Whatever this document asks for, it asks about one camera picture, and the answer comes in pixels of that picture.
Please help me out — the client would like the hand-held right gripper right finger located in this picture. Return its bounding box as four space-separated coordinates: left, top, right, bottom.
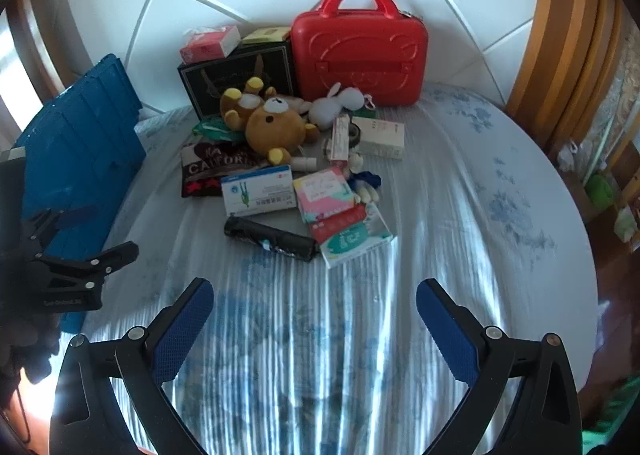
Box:
415 277 584 455

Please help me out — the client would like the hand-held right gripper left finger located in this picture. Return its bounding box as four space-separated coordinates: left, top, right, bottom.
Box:
49 277 216 455

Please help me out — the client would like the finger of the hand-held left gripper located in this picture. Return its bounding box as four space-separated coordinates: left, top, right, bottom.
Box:
22 206 100 247
34 242 140 287

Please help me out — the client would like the blue plastic crate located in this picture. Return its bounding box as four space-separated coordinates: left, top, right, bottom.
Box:
14 54 147 332

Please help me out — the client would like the green and white tissue pack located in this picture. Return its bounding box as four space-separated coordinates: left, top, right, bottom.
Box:
319 205 399 270

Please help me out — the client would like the black umbrella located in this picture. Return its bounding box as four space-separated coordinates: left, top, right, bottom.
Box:
223 215 320 263

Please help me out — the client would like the dark red knitted cloth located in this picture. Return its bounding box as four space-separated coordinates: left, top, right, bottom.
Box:
180 142 272 199

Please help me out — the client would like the red tissue pack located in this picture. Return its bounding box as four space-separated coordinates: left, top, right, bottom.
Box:
307 205 372 244

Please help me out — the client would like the blue and white medicine box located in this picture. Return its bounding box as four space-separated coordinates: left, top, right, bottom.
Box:
220 165 297 216

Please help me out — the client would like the small white bear plush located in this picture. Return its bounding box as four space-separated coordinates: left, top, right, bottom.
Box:
345 152 384 206

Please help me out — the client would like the green wet wipes pack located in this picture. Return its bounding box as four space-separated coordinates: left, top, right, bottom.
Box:
192 117 247 144

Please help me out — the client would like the brown bear plush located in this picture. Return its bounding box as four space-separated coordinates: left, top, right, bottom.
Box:
219 77 322 166

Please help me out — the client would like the pink notepad packet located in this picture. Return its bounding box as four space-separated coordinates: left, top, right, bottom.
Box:
292 167 359 226

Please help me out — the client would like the green cloth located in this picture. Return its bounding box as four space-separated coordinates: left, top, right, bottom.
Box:
581 384 640 455

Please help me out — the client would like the black gift box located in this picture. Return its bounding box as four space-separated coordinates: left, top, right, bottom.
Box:
177 42 297 118

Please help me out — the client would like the white printed carton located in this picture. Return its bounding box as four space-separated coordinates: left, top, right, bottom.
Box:
357 115 406 160

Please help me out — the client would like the white plastic bag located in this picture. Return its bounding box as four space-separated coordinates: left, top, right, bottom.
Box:
557 140 582 172

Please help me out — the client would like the pink tissue box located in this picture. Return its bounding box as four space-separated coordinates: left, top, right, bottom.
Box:
179 26 241 64

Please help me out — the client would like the long pink carton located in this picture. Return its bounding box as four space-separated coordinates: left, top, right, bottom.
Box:
327 115 351 164

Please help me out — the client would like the white rabbit plush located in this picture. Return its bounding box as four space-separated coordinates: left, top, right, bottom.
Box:
307 83 377 128

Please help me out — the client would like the yellow-green flat box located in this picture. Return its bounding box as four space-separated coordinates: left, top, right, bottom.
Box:
241 27 292 46

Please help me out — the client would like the red hard-shell suitcase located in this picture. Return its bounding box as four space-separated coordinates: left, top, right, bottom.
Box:
290 0 429 108

